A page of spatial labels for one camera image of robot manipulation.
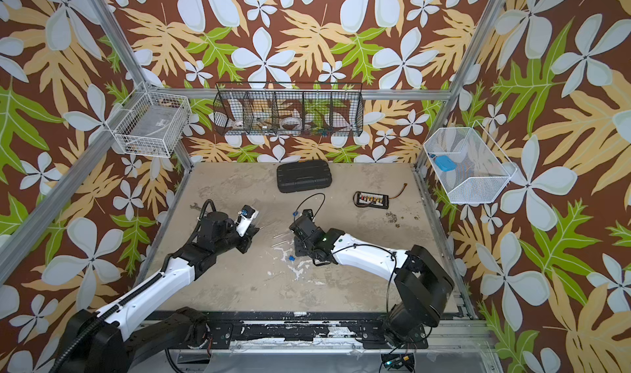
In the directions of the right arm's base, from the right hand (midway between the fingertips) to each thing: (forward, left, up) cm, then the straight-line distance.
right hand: (298, 242), depth 86 cm
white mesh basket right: (+14, -60, +21) cm, 65 cm away
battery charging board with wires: (+23, -32, -6) cm, 40 cm away
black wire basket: (+47, +5, +24) cm, 53 cm away
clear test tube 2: (+5, +4, -8) cm, 10 cm away
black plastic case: (+36, +1, -4) cm, 36 cm away
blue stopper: (-2, +3, -8) cm, 9 cm away
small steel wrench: (+22, +47, -7) cm, 52 cm away
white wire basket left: (+31, +51, +28) cm, 66 cm away
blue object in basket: (+22, -53, +17) cm, 60 cm away
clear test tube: (+7, +9, -9) cm, 14 cm away
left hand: (+4, +14, +6) cm, 16 cm away
